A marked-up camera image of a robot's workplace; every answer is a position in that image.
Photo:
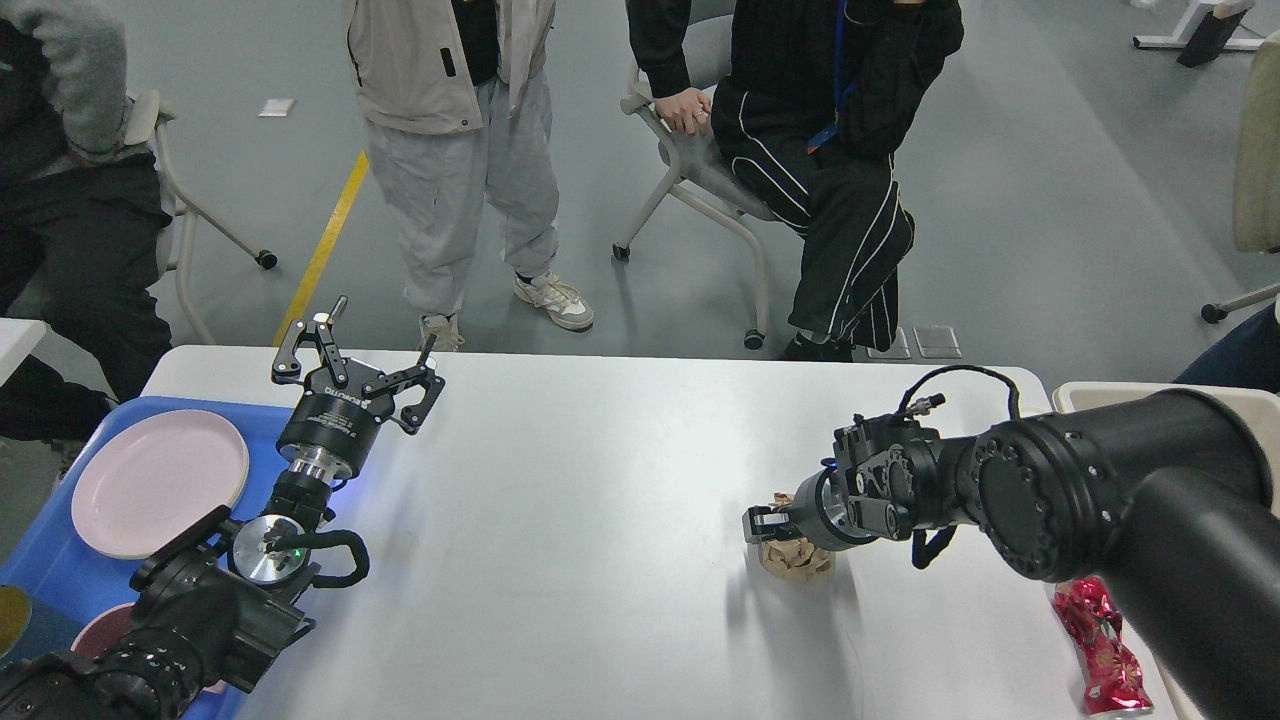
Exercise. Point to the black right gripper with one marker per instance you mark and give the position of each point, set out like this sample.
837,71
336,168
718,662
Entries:
817,513

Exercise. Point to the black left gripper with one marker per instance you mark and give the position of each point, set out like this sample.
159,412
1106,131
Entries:
335,425

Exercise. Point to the brown paper ball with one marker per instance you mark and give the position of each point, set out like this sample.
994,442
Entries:
795,560

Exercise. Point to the pink plate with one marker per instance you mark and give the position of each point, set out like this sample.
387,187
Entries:
180,442

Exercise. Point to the pink mug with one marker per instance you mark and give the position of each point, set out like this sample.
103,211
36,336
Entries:
105,630

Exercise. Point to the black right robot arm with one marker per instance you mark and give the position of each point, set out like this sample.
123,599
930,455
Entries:
1168,493

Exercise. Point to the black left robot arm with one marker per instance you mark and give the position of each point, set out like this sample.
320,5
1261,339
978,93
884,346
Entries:
217,603

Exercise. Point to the metal floor socket plate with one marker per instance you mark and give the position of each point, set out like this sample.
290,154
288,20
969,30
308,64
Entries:
937,342
898,350

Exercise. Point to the white paper scrap on floor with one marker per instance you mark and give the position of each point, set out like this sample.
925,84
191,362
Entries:
277,107

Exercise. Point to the person in beige coat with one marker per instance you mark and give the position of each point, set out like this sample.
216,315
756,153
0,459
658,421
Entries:
457,115

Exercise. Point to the person in grey sweater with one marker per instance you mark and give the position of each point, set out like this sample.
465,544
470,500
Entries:
81,209

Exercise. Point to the blue plastic tray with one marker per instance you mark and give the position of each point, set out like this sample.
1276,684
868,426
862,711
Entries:
53,563

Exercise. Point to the left white chair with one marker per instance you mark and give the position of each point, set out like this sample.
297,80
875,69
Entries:
150,116

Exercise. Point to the white office chair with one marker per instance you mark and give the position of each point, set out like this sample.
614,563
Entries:
697,174

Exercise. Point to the red snack wrapper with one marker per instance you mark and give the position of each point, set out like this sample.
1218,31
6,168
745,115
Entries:
1113,681

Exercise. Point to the teal cup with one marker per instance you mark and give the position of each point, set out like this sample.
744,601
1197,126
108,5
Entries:
30,628

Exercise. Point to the person in black tracksuit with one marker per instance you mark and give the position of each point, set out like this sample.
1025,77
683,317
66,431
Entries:
819,97

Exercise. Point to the beige plastic bin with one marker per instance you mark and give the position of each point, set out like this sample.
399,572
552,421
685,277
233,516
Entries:
1088,395

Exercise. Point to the white desk leg base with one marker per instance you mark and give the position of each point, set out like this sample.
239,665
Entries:
1205,31

